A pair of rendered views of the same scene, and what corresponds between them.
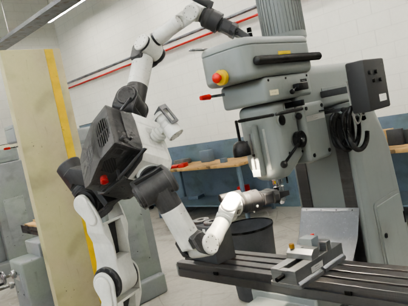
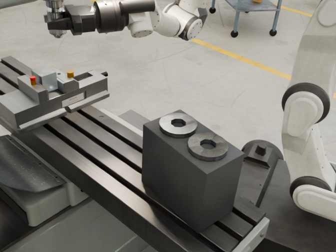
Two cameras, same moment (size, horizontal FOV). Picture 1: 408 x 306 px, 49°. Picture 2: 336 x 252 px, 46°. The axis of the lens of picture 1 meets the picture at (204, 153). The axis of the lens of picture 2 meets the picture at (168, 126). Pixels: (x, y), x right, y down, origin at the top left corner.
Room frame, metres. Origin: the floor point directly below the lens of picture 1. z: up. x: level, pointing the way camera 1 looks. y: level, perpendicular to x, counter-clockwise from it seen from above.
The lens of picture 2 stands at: (2.97, -0.08, 1.63)
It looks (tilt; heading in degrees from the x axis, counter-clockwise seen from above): 35 degrees down; 174
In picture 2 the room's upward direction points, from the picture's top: 4 degrees clockwise
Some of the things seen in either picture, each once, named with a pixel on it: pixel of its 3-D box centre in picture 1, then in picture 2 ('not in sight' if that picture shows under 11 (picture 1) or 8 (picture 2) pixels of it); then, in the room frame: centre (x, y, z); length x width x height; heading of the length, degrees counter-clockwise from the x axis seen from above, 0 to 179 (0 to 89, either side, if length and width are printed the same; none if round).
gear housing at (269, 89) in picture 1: (266, 91); not in sight; (1.95, -0.32, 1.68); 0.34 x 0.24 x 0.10; 134
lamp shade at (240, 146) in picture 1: (241, 148); not in sight; (1.79, -0.15, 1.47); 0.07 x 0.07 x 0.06
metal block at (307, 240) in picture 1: (309, 243); (44, 79); (1.85, -0.36, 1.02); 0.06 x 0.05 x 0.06; 42
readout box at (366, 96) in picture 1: (369, 85); not in sight; (1.89, -0.74, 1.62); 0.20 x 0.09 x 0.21; 134
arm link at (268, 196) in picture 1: (261, 198); (90, 18); (1.89, -0.20, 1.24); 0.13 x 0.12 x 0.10; 19
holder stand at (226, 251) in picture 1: (209, 239); (188, 166); (2.25, 0.06, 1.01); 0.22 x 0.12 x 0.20; 36
